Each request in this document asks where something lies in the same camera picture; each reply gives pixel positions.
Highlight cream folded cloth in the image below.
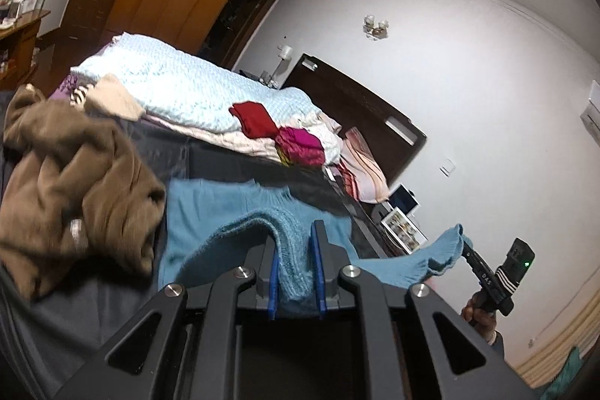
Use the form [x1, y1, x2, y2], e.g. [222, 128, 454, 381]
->
[83, 74, 146, 122]

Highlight wall light switch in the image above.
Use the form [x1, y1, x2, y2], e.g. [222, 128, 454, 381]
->
[439, 158, 456, 177]

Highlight small dark monitor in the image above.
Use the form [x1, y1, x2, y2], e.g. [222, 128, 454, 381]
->
[388, 185, 420, 216]

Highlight red folded garment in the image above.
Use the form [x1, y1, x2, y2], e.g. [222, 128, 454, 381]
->
[229, 102, 279, 139]

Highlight white bed cover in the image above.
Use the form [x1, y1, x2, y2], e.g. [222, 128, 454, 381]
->
[70, 33, 341, 165]

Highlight person right hand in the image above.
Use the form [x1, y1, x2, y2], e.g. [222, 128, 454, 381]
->
[460, 292, 497, 345]

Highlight cluttered wooden desk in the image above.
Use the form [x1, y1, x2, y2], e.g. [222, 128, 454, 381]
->
[1, 0, 51, 90]

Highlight bedside lamp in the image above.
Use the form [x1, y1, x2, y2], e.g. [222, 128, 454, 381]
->
[268, 45, 293, 88]

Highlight wall sconce lamp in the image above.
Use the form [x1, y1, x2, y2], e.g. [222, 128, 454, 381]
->
[363, 15, 390, 40]

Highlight dark wooden headboard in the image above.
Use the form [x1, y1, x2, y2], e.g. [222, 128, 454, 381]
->
[284, 54, 426, 194]

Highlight photo collage frame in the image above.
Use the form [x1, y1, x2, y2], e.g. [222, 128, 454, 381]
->
[381, 208, 427, 255]

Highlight black satin sheet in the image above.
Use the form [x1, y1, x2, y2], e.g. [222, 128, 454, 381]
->
[0, 89, 391, 400]

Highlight beige curtain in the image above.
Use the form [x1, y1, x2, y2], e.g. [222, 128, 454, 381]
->
[516, 292, 599, 388]

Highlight magenta folded garment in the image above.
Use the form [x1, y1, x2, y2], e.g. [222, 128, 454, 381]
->
[274, 127, 326, 166]

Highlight wall air conditioner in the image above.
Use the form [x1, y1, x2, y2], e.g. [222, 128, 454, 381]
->
[581, 80, 600, 136]

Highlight striped pink pillow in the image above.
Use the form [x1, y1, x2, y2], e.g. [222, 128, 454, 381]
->
[337, 127, 390, 204]

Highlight teal knit sweater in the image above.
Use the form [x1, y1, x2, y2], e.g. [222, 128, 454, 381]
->
[157, 180, 470, 315]

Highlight white crumpled clothes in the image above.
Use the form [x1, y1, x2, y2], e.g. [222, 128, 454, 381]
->
[299, 112, 341, 146]

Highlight dark wooden nightstand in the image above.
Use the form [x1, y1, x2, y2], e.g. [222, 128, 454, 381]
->
[358, 201, 407, 258]

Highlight brown knit garment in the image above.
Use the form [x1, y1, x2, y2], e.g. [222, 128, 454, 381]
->
[1, 84, 166, 301]

